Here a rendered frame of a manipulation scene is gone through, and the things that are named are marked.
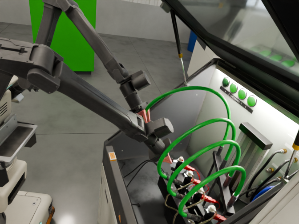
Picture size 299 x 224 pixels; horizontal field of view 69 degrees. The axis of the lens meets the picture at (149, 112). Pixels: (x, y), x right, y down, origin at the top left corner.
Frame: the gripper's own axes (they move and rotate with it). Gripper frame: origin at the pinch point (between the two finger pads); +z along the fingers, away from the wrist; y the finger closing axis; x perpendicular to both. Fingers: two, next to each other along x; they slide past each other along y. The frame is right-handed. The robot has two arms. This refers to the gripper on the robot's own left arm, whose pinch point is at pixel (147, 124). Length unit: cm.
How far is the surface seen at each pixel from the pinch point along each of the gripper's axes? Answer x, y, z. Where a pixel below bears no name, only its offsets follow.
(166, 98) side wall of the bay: -5.2, 24.3, -4.7
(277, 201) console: -35, -26, 30
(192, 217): -8.8, -21.6, 31.8
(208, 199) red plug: -12.4, -9.7, 34.4
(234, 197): -22.1, -12.3, 34.5
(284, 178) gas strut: -39, -17, 30
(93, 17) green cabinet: 113, 248, -165
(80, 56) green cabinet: 171, 248, -128
